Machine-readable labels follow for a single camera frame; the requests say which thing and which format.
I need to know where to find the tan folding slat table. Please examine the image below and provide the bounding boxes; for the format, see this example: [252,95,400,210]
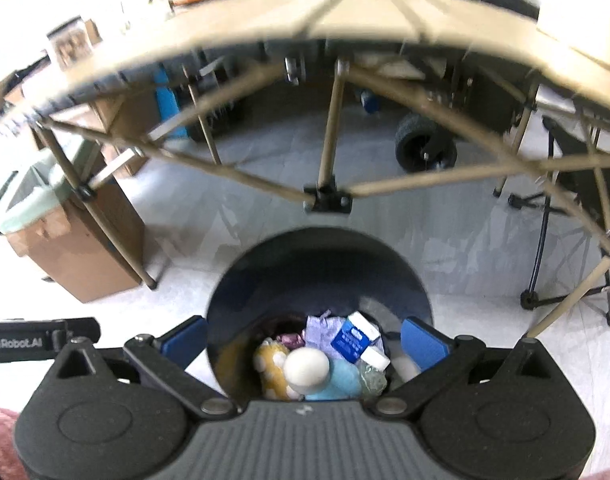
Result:
[0,0,610,341]

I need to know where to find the blue white tissue packet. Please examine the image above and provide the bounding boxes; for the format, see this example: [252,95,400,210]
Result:
[330,311,382,363]

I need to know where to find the clear plastic wrapper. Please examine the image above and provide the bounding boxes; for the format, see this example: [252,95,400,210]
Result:
[359,362,390,397]

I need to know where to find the blue plastic container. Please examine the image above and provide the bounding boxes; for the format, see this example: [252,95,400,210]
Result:
[155,72,182,138]

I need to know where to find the light blue fuzzy plush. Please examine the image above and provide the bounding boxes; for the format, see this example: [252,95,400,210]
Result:
[305,357,363,402]

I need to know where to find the black wheeled cart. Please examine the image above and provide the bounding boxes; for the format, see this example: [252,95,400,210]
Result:
[355,60,526,173]

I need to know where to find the black folding chair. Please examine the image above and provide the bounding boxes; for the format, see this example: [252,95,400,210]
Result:
[507,95,610,328]

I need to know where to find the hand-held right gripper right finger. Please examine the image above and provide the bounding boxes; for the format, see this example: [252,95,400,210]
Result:
[369,316,566,418]

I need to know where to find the brown cardboard box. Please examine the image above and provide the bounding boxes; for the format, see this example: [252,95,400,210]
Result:
[0,137,148,305]

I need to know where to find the purple knitted cloth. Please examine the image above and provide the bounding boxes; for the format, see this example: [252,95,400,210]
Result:
[304,312,353,353]

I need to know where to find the clear plastic box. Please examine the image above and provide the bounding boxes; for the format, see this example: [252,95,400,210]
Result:
[46,17,94,68]

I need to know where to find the pink satin cloth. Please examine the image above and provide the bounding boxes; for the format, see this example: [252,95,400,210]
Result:
[275,330,306,351]

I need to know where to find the black trash bin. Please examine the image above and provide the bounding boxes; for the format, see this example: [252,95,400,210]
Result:
[205,227,434,403]

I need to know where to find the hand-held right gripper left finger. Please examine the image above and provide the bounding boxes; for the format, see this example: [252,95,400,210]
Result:
[49,316,236,422]

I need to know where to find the green plastic bag liner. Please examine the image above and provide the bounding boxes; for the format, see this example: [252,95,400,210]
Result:
[0,140,103,236]

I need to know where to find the yellow plush toy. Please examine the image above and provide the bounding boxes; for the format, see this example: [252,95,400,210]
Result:
[252,337,303,401]

